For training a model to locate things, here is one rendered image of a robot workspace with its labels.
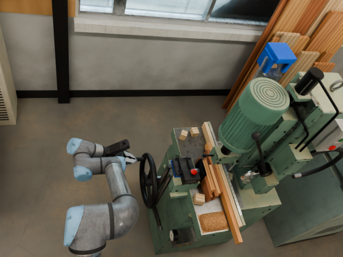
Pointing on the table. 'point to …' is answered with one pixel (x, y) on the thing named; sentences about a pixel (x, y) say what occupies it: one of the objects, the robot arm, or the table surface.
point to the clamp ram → (200, 169)
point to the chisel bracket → (219, 158)
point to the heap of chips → (213, 222)
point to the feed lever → (263, 170)
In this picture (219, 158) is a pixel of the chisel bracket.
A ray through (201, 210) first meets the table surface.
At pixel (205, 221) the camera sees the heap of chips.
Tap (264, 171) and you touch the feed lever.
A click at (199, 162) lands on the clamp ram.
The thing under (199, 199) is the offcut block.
